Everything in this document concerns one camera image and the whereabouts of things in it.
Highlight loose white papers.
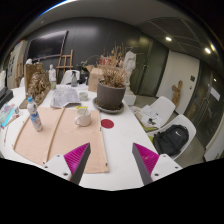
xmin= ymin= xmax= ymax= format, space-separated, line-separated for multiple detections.
xmin=134 ymin=104 xmax=163 ymax=129

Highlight open printed booklet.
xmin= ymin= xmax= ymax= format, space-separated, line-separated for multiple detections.
xmin=49 ymin=85 xmax=82 ymax=109

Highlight white blue-capped drink bottle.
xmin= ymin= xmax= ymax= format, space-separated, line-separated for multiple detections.
xmin=26 ymin=96 xmax=44 ymax=133

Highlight brown cardboard box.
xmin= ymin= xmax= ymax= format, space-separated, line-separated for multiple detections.
xmin=85 ymin=64 xmax=105 ymax=93

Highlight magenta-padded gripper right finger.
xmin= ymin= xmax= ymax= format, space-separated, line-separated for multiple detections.
xmin=132 ymin=142 xmax=183 ymax=186

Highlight wooden easel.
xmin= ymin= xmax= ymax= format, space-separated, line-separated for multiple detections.
xmin=55 ymin=49 xmax=74 ymax=84

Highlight white chair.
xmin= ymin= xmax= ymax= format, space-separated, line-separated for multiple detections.
xmin=134 ymin=95 xmax=177 ymax=129
xmin=60 ymin=69 xmax=81 ymax=85
xmin=146 ymin=113 xmax=198 ymax=161

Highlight small white figurine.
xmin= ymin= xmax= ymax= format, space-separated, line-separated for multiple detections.
xmin=48 ymin=64 xmax=58 ymax=90

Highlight grey plant saucer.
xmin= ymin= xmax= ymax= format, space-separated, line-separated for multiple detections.
xmin=92 ymin=97 xmax=125 ymax=115

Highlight dark wall board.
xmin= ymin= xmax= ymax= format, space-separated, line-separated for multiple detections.
xmin=26 ymin=30 xmax=69 ymax=63

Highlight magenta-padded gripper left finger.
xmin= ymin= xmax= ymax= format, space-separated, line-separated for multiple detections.
xmin=42 ymin=142 xmax=92 ymax=185

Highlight white cabinet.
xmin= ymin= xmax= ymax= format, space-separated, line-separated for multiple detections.
xmin=6 ymin=39 xmax=29 ymax=89

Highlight colourful booklet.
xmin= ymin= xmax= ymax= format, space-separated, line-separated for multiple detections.
xmin=0 ymin=103 xmax=21 ymax=129

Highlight grey spray bottle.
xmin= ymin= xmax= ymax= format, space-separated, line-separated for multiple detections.
xmin=70 ymin=70 xmax=79 ymax=88

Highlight black backpack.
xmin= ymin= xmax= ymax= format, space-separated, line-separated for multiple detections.
xmin=153 ymin=124 xmax=190 ymax=157

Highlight grey pot with dried plant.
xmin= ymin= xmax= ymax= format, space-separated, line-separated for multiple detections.
xmin=94 ymin=44 xmax=129 ymax=111

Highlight flat round red coaster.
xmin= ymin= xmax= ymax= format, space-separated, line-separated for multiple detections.
xmin=100 ymin=118 xmax=115 ymax=130

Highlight white plaster statue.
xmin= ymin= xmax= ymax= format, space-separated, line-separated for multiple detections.
xmin=122 ymin=50 xmax=138 ymax=107

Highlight long ceiling light strip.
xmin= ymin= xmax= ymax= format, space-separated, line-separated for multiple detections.
xmin=39 ymin=0 xmax=78 ymax=17

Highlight white ceramic mug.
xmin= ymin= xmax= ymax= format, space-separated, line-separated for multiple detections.
xmin=73 ymin=107 xmax=92 ymax=128

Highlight black desk device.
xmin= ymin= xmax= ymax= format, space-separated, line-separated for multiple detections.
xmin=0 ymin=85 xmax=14 ymax=109

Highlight light wooden drawing board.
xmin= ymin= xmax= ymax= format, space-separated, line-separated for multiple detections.
xmin=13 ymin=106 xmax=110 ymax=174

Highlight wooden wall figure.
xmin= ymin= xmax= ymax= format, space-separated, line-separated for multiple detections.
xmin=171 ymin=79 xmax=184 ymax=108

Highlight small round white tin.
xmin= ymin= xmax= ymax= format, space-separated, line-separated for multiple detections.
xmin=78 ymin=91 xmax=89 ymax=102

